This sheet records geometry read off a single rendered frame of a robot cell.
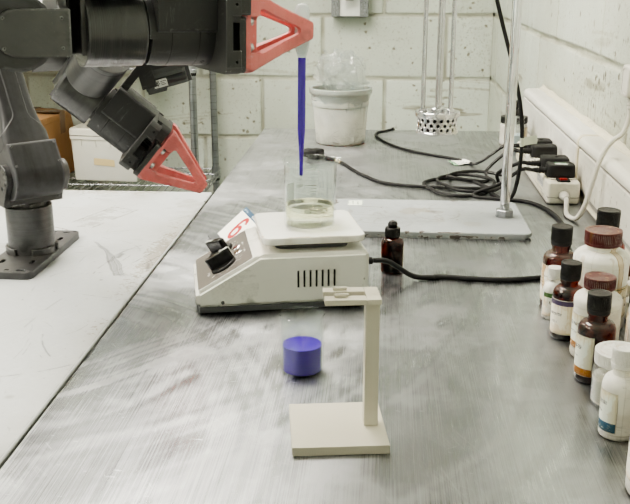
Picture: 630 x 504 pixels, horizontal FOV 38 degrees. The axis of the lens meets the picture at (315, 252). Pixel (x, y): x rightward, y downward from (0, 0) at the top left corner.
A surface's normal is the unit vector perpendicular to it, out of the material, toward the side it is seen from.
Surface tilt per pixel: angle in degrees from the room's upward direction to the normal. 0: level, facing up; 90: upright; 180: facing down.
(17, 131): 60
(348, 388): 0
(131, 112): 90
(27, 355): 0
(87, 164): 92
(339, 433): 0
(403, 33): 90
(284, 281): 90
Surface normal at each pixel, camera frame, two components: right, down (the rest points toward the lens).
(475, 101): -0.07, 0.29
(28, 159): 0.55, -0.28
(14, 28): 0.46, 0.26
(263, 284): 0.15, 0.29
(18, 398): 0.00, -0.96
